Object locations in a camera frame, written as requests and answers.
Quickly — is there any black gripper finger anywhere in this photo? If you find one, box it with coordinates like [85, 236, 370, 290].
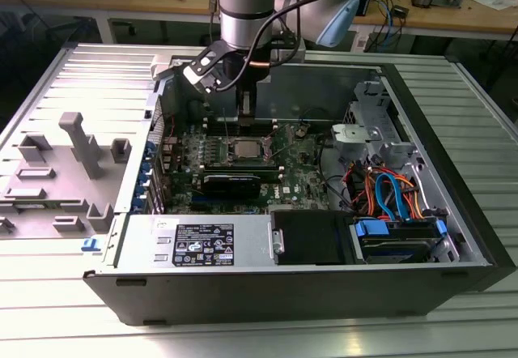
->
[238, 90, 257, 126]

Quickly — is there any silver square CPU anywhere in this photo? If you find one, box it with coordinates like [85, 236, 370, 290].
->
[233, 139, 265, 161]

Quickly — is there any metal socket cover frame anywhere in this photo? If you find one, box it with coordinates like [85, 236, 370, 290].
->
[263, 124, 296, 160]

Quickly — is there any metal CPU socket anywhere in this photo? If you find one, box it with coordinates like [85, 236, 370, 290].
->
[224, 134, 278, 164]

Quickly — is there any black graphics card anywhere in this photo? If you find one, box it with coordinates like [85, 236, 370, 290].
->
[201, 173, 263, 202]

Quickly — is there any green motherboard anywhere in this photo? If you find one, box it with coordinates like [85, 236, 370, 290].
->
[159, 119, 347, 216]

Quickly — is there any light grey case latch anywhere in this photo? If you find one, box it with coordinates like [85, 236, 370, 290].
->
[148, 55, 179, 83]

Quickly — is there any silver metal drive cage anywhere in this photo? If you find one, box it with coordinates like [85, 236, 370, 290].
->
[329, 78, 426, 173]

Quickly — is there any silver power supply unit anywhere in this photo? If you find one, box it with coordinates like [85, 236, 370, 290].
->
[115, 213, 285, 269]

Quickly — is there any wooden workbench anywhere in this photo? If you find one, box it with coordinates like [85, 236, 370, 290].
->
[0, 0, 518, 45]

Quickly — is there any black open PC case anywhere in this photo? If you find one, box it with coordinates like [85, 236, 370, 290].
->
[82, 43, 518, 327]

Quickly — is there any hard disk in blue carrier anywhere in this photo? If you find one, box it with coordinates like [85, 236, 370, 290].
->
[350, 216, 448, 265]

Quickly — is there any grey plastic parts rack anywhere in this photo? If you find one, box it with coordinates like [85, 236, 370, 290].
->
[0, 111, 134, 240]

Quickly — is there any white paper sheet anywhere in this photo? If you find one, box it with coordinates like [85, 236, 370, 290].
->
[469, 0, 518, 11]

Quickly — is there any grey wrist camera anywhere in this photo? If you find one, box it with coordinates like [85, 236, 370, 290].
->
[270, 36, 307, 66]

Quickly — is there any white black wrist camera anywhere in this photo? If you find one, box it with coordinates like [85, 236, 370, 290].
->
[181, 40, 227, 94]

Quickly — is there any silver metal bracket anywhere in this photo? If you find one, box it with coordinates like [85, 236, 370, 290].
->
[329, 123, 384, 153]

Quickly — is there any blue flat data wire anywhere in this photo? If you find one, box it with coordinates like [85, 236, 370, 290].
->
[390, 175, 410, 222]
[374, 173, 396, 220]

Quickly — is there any orange power wire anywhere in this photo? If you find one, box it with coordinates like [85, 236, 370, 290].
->
[394, 173, 428, 218]

